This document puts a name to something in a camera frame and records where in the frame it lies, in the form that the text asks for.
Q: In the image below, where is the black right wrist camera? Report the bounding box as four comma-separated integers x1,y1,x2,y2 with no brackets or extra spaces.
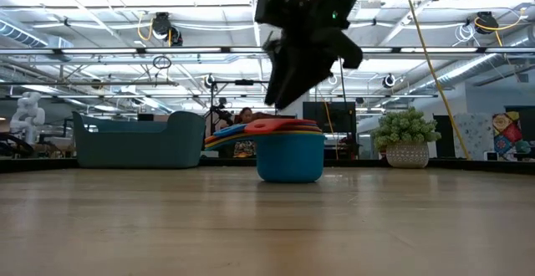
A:
254,0,294,29

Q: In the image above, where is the person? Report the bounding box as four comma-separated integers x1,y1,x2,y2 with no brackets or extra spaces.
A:
232,106,262,159

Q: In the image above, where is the red measuring cup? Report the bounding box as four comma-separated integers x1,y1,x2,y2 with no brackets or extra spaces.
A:
243,118,318,135

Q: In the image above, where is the potted green succulent plant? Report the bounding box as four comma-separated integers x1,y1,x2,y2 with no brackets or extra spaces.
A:
370,106,442,169

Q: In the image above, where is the black monitor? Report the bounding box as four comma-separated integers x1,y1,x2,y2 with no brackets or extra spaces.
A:
302,101,358,135

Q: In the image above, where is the large teal measuring cup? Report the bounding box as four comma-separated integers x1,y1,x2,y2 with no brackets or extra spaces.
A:
254,132,326,184

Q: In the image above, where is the yellow hanging cable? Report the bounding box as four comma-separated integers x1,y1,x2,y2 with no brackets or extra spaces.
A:
400,0,471,160

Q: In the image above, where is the yellow measuring cup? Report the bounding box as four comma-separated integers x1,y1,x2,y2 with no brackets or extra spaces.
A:
205,130,324,151

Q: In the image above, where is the colourful patterned panel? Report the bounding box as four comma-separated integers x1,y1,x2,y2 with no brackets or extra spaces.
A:
492,111,524,155

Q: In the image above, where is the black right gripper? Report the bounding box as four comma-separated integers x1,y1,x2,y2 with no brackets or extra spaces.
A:
263,27,364,110

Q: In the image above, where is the white patterned panel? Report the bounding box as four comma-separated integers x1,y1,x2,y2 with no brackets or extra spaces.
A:
453,112,494,151

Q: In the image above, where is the black ceiling cable reel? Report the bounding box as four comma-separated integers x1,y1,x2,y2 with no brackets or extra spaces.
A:
474,11,502,35
150,11,184,47

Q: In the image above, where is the black aluminium table frame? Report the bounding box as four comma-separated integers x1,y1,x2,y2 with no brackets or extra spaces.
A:
0,157,535,175

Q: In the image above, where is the black hanging cable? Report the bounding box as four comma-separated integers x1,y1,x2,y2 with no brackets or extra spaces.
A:
338,58,350,160

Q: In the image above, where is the teal plastic basket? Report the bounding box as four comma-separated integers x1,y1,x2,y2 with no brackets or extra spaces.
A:
72,110,206,170

